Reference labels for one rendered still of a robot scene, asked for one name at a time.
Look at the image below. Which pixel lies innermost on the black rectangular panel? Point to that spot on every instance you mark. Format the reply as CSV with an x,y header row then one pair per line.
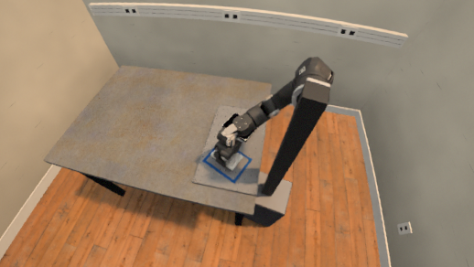
x,y
229,121

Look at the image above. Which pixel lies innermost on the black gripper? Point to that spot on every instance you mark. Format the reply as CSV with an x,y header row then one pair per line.
x,y
226,151

